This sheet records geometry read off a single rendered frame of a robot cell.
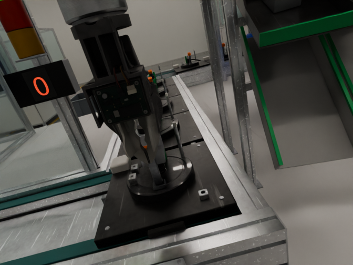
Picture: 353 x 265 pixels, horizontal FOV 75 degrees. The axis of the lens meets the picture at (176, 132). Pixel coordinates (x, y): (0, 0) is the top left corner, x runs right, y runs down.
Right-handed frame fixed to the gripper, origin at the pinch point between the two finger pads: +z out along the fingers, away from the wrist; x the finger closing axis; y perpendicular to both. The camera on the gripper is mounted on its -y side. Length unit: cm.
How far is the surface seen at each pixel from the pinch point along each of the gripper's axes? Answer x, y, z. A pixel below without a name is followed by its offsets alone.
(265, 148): 30.0, -24.9, 21.0
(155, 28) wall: 32, -1058, -38
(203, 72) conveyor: 34, -124, 14
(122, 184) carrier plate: -8.8, -8.9, 10.1
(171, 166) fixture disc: 2.7, -7.5, 8.1
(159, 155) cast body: 1.5, -3.6, 2.9
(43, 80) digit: -17.9, -16.0, -14.1
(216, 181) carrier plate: 10.4, -1.5, 10.1
